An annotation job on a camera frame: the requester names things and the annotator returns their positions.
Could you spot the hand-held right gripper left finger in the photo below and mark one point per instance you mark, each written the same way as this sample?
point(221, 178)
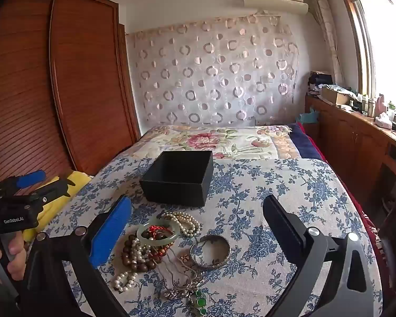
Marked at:
point(110, 231)

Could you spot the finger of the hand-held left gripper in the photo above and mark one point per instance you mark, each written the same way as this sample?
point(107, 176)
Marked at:
point(54, 189)
point(31, 178)

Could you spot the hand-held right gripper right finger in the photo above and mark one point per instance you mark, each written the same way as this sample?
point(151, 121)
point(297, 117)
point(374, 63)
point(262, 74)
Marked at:
point(283, 226)

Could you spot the silver bangle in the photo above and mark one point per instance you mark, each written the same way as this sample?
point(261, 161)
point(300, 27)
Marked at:
point(227, 252)

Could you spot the green jade bangle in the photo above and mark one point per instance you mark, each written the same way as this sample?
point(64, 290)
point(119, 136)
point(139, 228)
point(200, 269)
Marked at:
point(173, 236)

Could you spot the black jewelry box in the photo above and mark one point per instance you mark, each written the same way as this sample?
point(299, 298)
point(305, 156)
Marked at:
point(171, 188)

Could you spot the person's left hand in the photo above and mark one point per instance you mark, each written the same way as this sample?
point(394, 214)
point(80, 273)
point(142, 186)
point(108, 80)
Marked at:
point(16, 254)

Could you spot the yellow cloth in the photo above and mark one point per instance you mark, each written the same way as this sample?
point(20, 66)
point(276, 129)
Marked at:
point(79, 180)

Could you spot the blue floral bedsheet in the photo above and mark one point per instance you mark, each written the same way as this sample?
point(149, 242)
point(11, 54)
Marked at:
point(267, 185)

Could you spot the navy blanket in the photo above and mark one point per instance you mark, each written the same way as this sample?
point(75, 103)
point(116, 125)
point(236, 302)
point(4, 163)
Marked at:
point(305, 145)

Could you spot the wooden wardrobe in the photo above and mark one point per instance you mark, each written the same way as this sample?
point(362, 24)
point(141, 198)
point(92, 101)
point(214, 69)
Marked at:
point(85, 89)

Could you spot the teal cloth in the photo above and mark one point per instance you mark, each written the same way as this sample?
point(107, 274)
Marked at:
point(307, 118)

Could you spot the wooden cabinet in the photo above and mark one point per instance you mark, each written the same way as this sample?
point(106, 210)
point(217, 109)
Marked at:
point(349, 135)

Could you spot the pink floral quilt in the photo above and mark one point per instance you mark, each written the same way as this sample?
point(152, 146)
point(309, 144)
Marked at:
point(201, 138)

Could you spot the cardboard box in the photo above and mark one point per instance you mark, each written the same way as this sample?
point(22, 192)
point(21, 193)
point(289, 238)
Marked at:
point(335, 96)

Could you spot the tissue pack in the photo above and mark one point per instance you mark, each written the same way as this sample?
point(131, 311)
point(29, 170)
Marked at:
point(383, 121)

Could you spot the pile of dark clothes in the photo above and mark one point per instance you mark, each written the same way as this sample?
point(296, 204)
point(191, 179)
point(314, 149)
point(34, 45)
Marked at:
point(320, 80)

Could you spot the pink bottle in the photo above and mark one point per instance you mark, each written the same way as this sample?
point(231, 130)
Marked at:
point(379, 105)

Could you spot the circle patterned curtain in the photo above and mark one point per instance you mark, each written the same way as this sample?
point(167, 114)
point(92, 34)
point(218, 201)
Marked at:
point(217, 82)

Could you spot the white patterned drape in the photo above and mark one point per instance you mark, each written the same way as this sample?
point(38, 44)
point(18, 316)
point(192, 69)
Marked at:
point(323, 23)

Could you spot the window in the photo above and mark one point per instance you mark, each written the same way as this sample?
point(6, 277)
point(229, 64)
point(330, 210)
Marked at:
point(382, 39)

